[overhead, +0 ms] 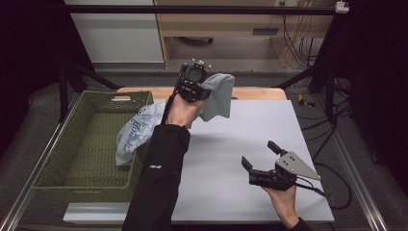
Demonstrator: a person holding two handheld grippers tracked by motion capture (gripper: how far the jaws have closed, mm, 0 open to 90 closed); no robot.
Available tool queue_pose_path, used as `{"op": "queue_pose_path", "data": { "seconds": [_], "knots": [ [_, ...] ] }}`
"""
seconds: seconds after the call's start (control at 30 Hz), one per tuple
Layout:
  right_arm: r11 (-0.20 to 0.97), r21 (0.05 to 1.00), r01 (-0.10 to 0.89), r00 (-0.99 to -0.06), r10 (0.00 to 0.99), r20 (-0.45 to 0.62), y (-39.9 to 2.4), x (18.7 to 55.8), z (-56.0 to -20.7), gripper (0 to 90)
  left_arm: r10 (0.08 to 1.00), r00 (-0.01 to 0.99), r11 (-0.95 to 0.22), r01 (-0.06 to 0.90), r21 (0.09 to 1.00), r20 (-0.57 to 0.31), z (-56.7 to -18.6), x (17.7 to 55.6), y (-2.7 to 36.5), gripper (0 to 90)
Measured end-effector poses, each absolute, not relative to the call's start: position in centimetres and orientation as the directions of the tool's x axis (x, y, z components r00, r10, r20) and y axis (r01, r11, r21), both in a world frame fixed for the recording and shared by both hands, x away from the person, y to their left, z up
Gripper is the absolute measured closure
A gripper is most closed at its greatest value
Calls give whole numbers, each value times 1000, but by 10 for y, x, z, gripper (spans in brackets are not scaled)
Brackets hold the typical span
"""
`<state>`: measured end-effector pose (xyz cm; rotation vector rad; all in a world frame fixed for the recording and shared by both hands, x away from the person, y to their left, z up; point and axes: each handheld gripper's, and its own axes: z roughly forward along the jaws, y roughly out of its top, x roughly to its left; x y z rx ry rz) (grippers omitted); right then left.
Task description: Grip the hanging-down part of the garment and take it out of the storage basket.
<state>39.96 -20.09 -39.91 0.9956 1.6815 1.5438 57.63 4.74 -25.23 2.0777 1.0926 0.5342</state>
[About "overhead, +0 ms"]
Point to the light wooden desk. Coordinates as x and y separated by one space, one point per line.
218 24

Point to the white cabinet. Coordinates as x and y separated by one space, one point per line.
118 35

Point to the green woven basket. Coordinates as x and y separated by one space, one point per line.
93 141

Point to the black metal frame bar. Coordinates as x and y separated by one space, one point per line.
192 9

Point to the person's left hand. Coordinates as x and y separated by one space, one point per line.
181 112

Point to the person's right hand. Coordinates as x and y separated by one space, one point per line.
284 202

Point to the small white device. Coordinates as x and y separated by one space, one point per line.
342 6

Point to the yellow and black tape piece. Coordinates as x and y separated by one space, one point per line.
304 101

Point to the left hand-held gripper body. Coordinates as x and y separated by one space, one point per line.
193 84

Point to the grey printed t-shirt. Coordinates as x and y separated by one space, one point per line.
217 96

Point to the aluminium floor rail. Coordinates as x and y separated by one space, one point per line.
352 179
38 160

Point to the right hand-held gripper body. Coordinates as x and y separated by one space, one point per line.
282 173

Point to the black stand legs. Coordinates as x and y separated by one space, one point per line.
73 80
320 77

